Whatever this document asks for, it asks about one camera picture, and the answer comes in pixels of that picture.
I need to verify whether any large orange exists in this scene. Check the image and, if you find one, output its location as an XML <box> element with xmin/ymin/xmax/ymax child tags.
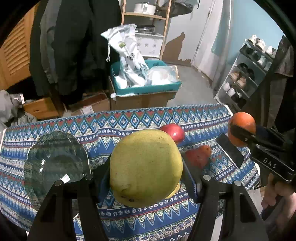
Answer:
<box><xmin>227</xmin><ymin>111</ymin><xmax>256</xmax><ymax>148</ymax></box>

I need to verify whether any small tangerine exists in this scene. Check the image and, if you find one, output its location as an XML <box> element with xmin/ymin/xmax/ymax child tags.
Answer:
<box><xmin>198</xmin><ymin>145</ymin><xmax>212</xmax><ymax>158</ymax></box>

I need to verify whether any red apple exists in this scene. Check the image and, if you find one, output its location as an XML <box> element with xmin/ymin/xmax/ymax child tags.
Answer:
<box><xmin>160</xmin><ymin>123</ymin><xmax>185</xmax><ymax>144</ymax></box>
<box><xmin>185</xmin><ymin>149</ymin><xmax>209</xmax><ymax>170</ymax></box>

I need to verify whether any person's right hand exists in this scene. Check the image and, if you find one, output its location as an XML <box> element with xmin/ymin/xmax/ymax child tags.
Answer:
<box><xmin>261</xmin><ymin>175</ymin><xmax>295</xmax><ymax>231</ymax></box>

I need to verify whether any black smartphone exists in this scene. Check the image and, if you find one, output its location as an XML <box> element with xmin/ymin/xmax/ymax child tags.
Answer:
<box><xmin>216</xmin><ymin>133</ymin><xmax>244</xmax><ymax>168</ymax></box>

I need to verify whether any patterned blue tablecloth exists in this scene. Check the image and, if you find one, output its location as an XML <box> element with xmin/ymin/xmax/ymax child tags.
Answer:
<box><xmin>1</xmin><ymin>104</ymin><xmax>260</xmax><ymax>240</ymax></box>

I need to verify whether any dark brown hanging jacket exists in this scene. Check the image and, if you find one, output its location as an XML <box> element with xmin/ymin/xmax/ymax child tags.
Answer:
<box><xmin>242</xmin><ymin>34</ymin><xmax>296</xmax><ymax>140</ymax></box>

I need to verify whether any dark green glass plate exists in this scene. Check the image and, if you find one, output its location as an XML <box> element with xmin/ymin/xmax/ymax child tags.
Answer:
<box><xmin>23</xmin><ymin>131</ymin><xmax>91</xmax><ymax>210</ymax></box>

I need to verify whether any grey shoe rack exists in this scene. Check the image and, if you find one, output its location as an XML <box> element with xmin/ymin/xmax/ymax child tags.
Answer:
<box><xmin>214</xmin><ymin>35</ymin><xmax>277</xmax><ymax>111</ymax></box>

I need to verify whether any white door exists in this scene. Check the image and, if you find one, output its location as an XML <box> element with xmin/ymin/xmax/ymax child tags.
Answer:
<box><xmin>160</xmin><ymin>0</ymin><xmax>232</xmax><ymax>80</ymax></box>

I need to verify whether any clear plastic bag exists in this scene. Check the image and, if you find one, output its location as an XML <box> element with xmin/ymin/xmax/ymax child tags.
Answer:
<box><xmin>145</xmin><ymin>65</ymin><xmax>180</xmax><ymax>86</ymax></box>

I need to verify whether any wooden drawer box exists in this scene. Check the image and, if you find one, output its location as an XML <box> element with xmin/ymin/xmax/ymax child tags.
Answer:
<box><xmin>23</xmin><ymin>97</ymin><xmax>60</xmax><ymax>120</ymax></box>

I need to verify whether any grey clothes pile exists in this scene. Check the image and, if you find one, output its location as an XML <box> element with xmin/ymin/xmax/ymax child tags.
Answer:
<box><xmin>1</xmin><ymin>90</ymin><xmax>37</xmax><ymax>127</ymax></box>

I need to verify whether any brown cardboard box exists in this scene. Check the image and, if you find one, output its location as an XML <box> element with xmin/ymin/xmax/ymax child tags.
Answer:
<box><xmin>110</xmin><ymin>91</ymin><xmax>177</xmax><ymax>110</ymax></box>

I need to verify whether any small cardboard box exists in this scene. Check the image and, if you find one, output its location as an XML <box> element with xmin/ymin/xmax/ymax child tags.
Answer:
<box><xmin>69</xmin><ymin>91</ymin><xmax>110</xmax><ymax>115</ymax></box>

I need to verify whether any white printed rice bag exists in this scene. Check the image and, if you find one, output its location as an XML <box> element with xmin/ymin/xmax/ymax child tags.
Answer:
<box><xmin>101</xmin><ymin>24</ymin><xmax>149</xmax><ymax>89</ymax></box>

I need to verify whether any white patterned storage box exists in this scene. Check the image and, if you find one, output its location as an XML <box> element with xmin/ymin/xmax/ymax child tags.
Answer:
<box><xmin>135</xmin><ymin>33</ymin><xmax>165</xmax><ymax>58</ymax></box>

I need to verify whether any wooden shelf rack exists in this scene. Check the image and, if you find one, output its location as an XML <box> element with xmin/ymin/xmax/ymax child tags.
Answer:
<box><xmin>120</xmin><ymin>0</ymin><xmax>172</xmax><ymax>60</ymax></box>

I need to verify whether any hanging olive bag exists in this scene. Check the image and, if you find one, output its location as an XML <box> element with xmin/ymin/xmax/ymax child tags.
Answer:
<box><xmin>157</xmin><ymin>1</ymin><xmax>194</xmax><ymax>18</ymax></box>

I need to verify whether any teal plastic bin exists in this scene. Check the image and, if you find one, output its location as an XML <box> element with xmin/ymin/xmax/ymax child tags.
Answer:
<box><xmin>110</xmin><ymin>60</ymin><xmax>183</xmax><ymax>96</ymax></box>

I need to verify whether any metal steamer pot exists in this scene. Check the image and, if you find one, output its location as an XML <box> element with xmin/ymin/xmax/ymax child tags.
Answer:
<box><xmin>135</xmin><ymin>25</ymin><xmax>156</xmax><ymax>34</ymax></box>

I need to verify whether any white cooking pot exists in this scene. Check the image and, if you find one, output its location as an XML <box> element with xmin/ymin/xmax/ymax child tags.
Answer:
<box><xmin>133</xmin><ymin>2</ymin><xmax>158</xmax><ymax>15</ymax></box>

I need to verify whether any black hanging coat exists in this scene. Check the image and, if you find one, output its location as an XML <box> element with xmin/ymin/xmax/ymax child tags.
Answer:
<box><xmin>29</xmin><ymin>1</ymin><xmax>121</xmax><ymax>99</ymax></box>

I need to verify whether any wooden louvered wardrobe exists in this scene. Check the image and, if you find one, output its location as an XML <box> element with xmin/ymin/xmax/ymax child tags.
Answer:
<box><xmin>1</xmin><ymin>6</ymin><xmax>36</xmax><ymax>90</ymax></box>

